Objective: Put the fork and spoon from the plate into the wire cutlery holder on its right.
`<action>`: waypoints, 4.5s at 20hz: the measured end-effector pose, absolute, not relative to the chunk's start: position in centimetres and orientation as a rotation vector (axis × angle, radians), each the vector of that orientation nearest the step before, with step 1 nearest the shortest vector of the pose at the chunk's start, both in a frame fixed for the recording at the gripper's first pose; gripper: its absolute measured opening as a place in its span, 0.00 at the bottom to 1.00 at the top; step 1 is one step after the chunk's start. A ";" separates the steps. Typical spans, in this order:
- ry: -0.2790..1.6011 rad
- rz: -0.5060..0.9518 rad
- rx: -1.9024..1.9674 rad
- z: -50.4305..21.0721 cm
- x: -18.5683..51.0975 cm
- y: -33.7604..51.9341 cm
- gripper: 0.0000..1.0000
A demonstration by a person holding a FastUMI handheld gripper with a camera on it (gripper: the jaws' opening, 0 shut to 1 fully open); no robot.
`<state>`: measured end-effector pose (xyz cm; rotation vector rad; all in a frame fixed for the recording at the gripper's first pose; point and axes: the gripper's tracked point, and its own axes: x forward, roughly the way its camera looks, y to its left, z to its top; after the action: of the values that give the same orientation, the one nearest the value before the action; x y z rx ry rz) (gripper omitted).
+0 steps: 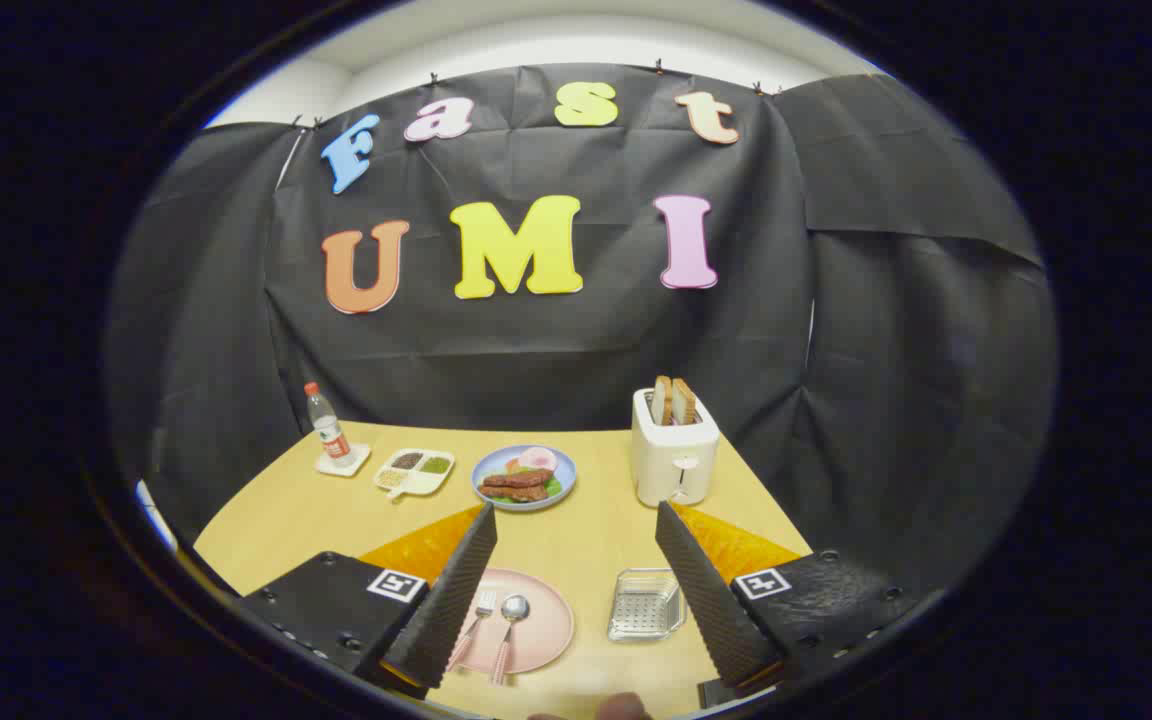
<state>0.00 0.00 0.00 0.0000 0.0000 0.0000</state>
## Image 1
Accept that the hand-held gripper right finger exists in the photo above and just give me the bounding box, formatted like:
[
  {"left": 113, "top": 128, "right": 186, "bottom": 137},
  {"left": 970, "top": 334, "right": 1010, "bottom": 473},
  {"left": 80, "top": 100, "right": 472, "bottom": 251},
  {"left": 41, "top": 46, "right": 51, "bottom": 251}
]
[{"left": 654, "top": 500, "right": 922, "bottom": 711}]

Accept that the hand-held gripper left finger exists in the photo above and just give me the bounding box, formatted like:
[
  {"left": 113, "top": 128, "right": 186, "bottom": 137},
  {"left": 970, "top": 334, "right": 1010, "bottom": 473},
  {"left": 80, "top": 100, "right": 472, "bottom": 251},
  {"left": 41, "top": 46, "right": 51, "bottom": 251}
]
[{"left": 236, "top": 502, "right": 499, "bottom": 701}]

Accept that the fork with checked handle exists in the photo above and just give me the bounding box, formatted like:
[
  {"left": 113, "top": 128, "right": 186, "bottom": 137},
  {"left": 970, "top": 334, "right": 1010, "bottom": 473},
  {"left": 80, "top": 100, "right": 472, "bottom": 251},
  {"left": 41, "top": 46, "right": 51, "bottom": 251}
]
[{"left": 446, "top": 590, "right": 497, "bottom": 673}]

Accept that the spoon with checked handle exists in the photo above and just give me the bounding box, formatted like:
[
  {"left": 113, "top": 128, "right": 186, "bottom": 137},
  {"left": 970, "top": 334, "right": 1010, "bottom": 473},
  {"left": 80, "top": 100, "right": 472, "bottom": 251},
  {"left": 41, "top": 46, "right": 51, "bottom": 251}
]
[{"left": 489, "top": 594, "right": 531, "bottom": 687}]

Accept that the pink plate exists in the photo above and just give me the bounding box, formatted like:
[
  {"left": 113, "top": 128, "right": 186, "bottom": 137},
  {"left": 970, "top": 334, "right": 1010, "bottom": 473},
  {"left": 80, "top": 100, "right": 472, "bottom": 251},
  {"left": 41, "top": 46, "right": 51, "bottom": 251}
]
[{"left": 451, "top": 568, "right": 575, "bottom": 675}]

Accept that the white divided condiment tray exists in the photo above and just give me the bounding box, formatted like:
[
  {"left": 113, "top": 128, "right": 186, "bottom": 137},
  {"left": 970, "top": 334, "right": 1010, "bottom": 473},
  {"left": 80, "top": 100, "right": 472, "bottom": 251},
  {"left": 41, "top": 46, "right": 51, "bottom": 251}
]
[{"left": 373, "top": 449, "right": 456, "bottom": 499}]

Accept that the green lettuce leaf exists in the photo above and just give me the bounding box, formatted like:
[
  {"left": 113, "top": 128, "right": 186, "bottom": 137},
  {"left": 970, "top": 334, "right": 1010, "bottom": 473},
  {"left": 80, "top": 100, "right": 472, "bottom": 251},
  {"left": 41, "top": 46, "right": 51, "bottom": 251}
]
[{"left": 486, "top": 476, "right": 564, "bottom": 502}]

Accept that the white toaster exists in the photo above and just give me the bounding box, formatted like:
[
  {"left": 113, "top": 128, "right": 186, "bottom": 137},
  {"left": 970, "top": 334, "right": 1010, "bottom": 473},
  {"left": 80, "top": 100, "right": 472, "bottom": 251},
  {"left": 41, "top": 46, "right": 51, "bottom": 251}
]
[{"left": 631, "top": 388, "right": 721, "bottom": 508}]

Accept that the blue plate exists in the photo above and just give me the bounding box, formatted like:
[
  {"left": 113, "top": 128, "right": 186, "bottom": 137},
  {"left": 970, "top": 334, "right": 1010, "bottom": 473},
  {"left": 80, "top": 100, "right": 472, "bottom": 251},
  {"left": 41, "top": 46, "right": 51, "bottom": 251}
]
[{"left": 471, "top": 445, "right": 578, "bottom": 513}]

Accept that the white square coaster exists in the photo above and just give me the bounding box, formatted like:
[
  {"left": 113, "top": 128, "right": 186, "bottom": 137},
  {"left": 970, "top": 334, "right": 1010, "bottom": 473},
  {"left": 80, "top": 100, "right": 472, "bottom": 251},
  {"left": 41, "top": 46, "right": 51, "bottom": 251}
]
[{"left": 315, "top": 443, "right": 372, "bottom": 478}]

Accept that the small water bottle red cap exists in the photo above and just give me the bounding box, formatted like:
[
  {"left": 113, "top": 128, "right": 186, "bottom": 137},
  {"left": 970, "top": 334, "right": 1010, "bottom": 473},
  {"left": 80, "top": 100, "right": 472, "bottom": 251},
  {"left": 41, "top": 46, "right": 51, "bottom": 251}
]
[{"left": 303, "top": 381, "right": 352, "bottom": 468}]

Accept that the white and blue object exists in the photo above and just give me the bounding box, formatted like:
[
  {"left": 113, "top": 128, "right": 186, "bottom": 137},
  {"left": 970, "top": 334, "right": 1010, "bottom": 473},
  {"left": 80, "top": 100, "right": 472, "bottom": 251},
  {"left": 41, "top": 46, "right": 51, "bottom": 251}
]
[{"left": 134, "top": 478, "right": 180, "bottom": 553}]

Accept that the metal wire basket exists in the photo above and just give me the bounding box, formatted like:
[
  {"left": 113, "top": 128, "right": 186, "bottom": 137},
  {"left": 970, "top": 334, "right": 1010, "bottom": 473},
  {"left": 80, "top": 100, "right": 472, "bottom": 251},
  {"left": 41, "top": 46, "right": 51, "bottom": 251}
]
[{"left": 607, "top": 568, "right": 687, "bottom": 642}]

